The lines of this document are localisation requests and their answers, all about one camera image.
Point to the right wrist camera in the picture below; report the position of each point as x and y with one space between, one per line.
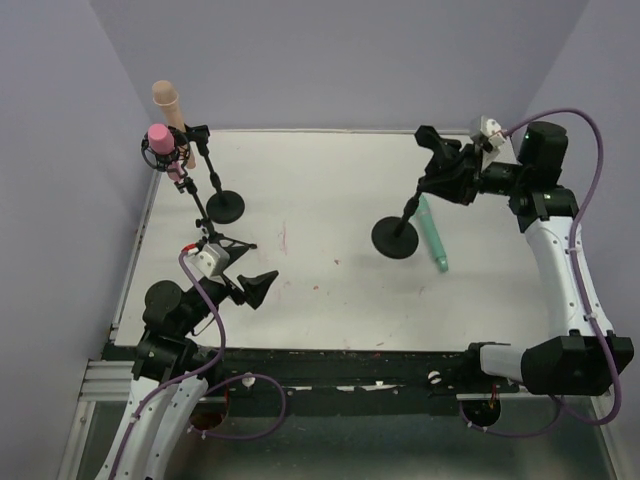
488 139

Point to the black front mounting rail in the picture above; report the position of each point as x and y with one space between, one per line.
255 383

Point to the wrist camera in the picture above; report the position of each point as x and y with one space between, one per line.
211 260
488 139

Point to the teal microphone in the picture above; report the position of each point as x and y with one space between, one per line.
431 235

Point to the peach microphone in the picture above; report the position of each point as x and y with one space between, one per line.
166 97

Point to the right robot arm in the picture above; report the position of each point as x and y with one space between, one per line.
582 352

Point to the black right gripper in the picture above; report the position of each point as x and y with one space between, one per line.
454 170

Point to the black round-base clip stand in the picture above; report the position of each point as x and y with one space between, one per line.
225 206

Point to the pink microphone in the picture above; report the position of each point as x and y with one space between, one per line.
162 152

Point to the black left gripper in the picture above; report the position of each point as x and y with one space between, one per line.
231 288

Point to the aluminium extrusion frame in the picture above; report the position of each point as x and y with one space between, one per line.
105 380

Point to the black tripod shock-mount stand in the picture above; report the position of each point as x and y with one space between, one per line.
188 185

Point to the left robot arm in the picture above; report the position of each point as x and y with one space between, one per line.
169 374

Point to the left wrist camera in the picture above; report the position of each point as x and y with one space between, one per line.
211 260

